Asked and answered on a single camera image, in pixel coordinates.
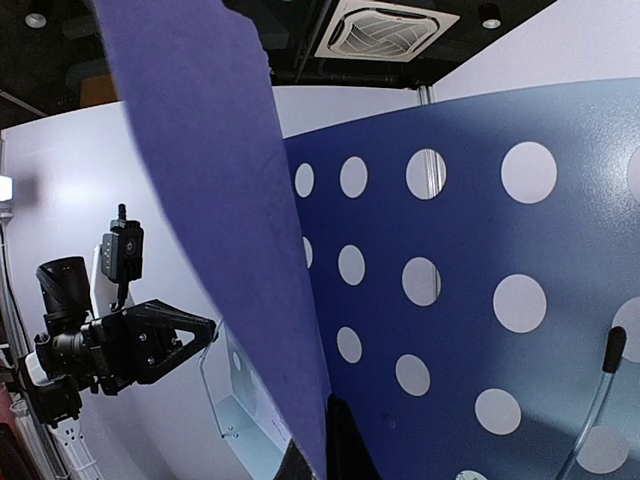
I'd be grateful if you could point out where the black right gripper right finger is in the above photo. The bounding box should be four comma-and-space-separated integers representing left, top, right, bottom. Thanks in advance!
326, 394, 382, 480

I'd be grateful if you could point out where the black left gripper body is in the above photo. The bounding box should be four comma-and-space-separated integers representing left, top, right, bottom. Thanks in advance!
80, 307, 142, 395

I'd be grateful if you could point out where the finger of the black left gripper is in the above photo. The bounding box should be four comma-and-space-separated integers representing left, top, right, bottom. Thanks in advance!
123, 300, 217, 385

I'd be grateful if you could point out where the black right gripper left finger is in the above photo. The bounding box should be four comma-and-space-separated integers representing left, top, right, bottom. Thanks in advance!
274, 440, 316, 480

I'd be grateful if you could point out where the light blue music stand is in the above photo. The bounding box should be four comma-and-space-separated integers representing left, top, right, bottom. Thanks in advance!
197, 77, 640, 480

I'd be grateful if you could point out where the purple sheet music page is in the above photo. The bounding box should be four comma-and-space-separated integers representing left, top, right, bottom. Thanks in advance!
94, 1, 330, 478

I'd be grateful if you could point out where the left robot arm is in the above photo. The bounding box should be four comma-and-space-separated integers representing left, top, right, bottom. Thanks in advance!
24, 256, 217, 428

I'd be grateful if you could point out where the ceiling air conditioner vent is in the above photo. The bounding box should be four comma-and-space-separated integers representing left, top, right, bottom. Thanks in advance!
314, 1, 460, 63

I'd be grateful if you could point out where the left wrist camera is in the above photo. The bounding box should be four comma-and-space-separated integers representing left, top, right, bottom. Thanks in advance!
90, 203, 144, 318

